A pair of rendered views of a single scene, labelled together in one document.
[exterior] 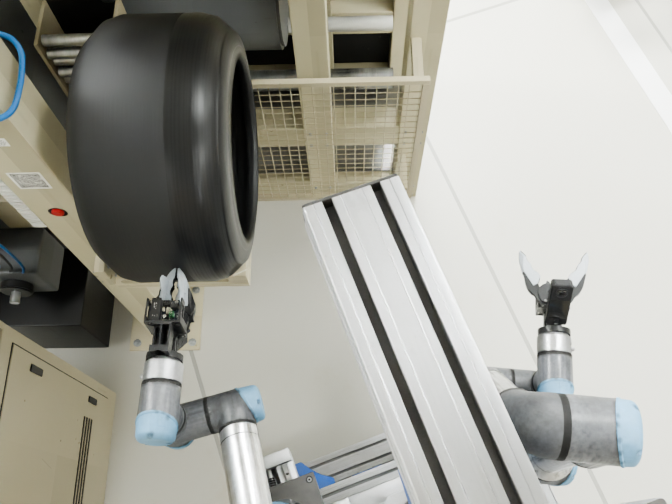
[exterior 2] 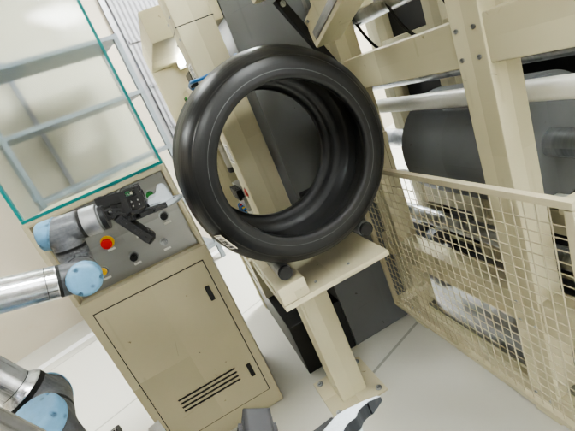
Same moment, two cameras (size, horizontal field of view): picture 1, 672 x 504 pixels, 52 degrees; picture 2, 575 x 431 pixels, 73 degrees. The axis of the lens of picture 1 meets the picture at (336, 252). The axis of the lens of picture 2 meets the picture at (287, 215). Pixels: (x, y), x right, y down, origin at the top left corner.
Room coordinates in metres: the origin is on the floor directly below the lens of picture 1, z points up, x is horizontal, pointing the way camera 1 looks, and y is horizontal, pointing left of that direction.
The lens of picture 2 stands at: (0.50, -0.75, 1.40)
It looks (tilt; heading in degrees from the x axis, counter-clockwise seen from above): 19 degrees down; 75
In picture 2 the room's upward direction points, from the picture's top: 23 degrees counter-clockwise
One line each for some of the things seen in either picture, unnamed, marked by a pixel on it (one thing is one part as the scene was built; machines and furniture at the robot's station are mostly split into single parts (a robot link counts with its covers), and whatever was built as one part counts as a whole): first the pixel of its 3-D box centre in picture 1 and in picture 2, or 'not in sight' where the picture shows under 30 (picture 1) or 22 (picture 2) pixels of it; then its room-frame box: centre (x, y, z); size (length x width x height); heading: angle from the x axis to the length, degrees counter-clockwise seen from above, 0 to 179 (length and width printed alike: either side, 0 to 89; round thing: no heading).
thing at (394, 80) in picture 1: (278, 148); (447, 274); (1.17, 0.16, 0.65); 0.90 x 0.02 x 0.70; 87
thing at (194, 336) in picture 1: (167, 316); (348, 386); (0.85, 0.66, 0.01); 0.27 x 0.27 x 0.02; 87
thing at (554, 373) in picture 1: (554, 379); not in sight; (0.30, -0.46, 1.04); 0.11 x 0.08 x 0.09; 171
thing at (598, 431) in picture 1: (564, 445); not in sight; (0.16, -0.44, 1.09); 0.15 x 0.12 x 0.55; 81
